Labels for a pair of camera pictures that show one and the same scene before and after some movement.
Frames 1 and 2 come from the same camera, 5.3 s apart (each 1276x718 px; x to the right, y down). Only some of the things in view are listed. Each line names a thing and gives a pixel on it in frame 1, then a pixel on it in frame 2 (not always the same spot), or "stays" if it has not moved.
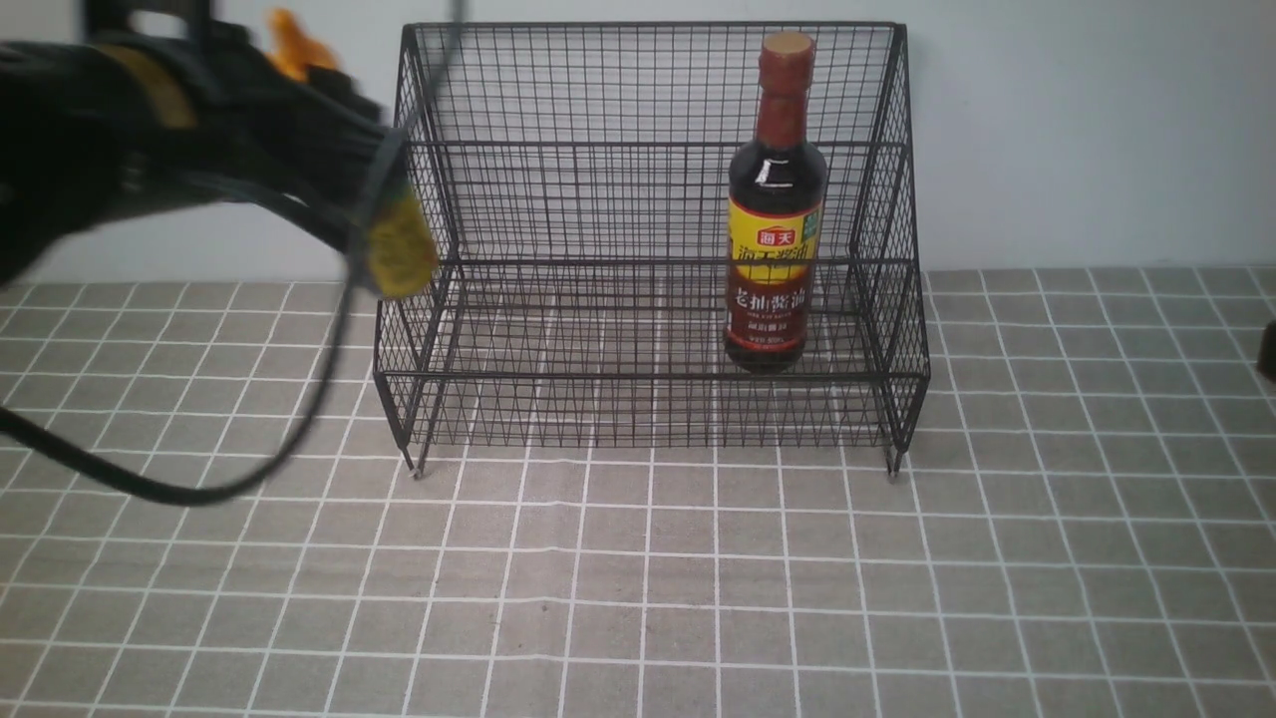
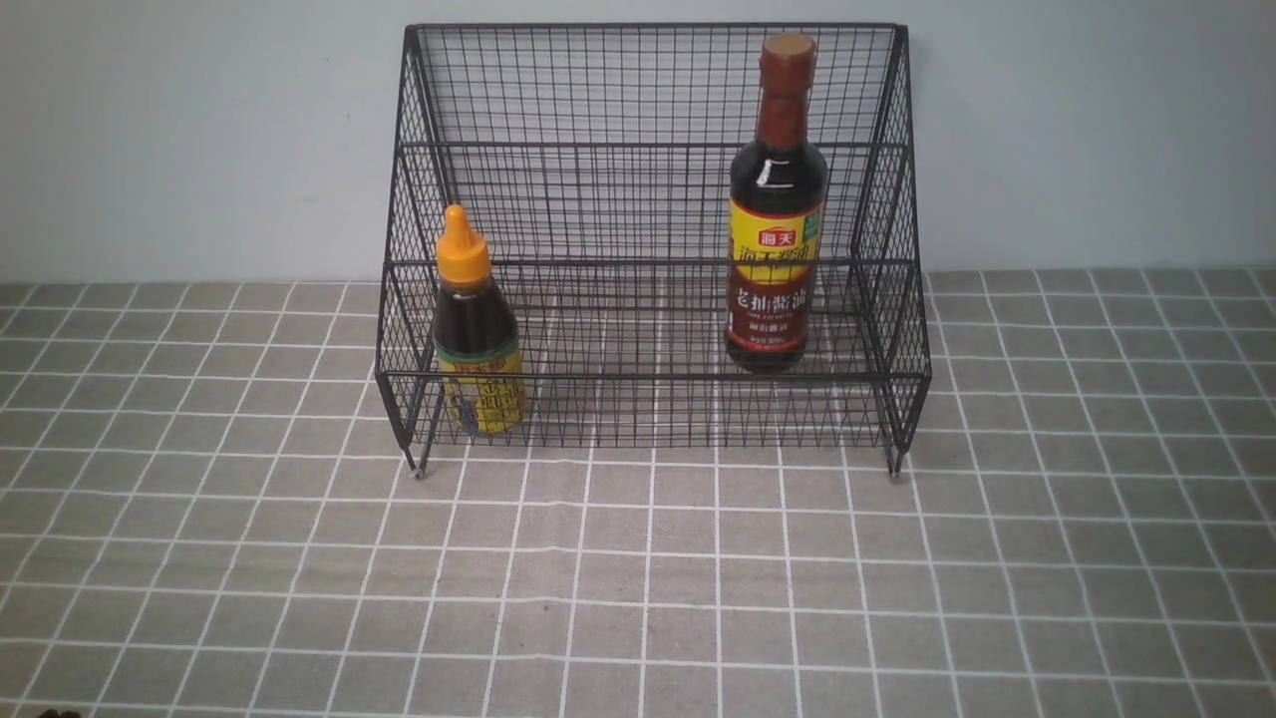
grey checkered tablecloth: x=1087 y=526 stays
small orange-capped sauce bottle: x=401 y=248 -> x=476 y=339
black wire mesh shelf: x=670 y=235 stays
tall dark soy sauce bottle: x=776 y=218 stays
